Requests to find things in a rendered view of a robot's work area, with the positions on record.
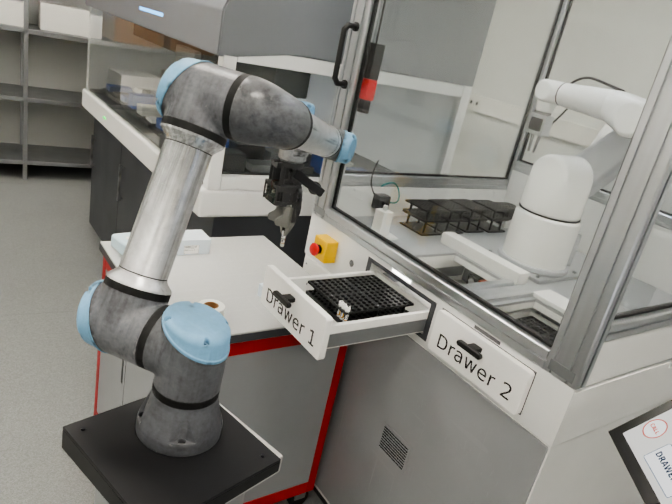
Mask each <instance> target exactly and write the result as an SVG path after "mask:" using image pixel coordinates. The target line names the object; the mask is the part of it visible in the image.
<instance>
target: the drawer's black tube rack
mask: <svg viewBox="0 0 672 504"><path fill-rule="evenodd" d="M314 281H316V283H318V284H319V285H320V286H322V287H323V288H324V289H325V290H326V291H328V292H329V293H330V294H331V295H329V296H333V297H335V298H336V299H337V300H338V301H340V300H343V301H344V303H347V306H350V307H351V309H350V311H351V312H352V314H350V315H349V316H348V320H347V321H353V320H360V319H367V318H374V317H380V316H387V315H394V314H401V313H408V312H409V311H407V310H406V309H405V307H408V306H414V303H412V302H411V301H410V300H408V299H407V298H406V297H404V296H403V295H401V294H400V293H399V292H397V291H396V290H395V289H393V288H392V287H390V286H389V285H388V284H386V283H385V282H383V281H382V280H381V279H379V278H378V277H377V276H375V275H364V276H353V277H342V278H331V279H320V280H314ZM306 294H307V295H308V296H309V297H310V298H311V299H312V300H313V301H315V302H316V303H317V304H318V305H319V306H320V307H321V308H322V309H324V310H325V311H326V312H327V313H328V314H329V315H330V316H331V317H332V318H333V319H334V320H335V321H336V322H337V323H340V322H343V320H341V319H339V317H337V311H338V308H336V307H335V306H334V305H333V304H332V303H331V302H329V301H328V300H327V299H326V298H325V297H324V296H322V295H321V294H320V293H319V292H318V291H317V290H316V289H314V290H306Z"/></svg>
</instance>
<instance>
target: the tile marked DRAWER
mask: <svg viewBox="0 0 672 504"><path fill-rule="evenodd" d="M643 458H644V460H645V462H646V464H647V465H648V467H649V469H650V471H651V473H652V474H653V476H654V478H655V480H656V481H657V483H658V485H659V487H660V489H661V490H662V492H663V494H664V496H665V497H666V499H669V498H671V497H672V444H671V442H670V443H668V444H666V445H664V446H662V447H660V448H658V449H656V450H654V451H651V452H649V453H647V454H645V455H643Z"/></svg>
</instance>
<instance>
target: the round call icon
mask: <svg viewBox="0 0 672 504"><path fill-rule="evenodd" d="M638 428H639V430H640V432H641V433H642V435H643V437H644V438H645V440H646V442H647V443H649V442H651V441H653V440H655V439H657V438H659V437H662V436H664V435H666V434H668V433H670V432H672V428H671V427H670V425H669V424H668V422H667V421H666V420H665V418H664V417H663V415H660V416H658V417H656V418H654V419H652V420H650V421H648V422H646V423H644V424H642V425H640V426H638Z"/></svg>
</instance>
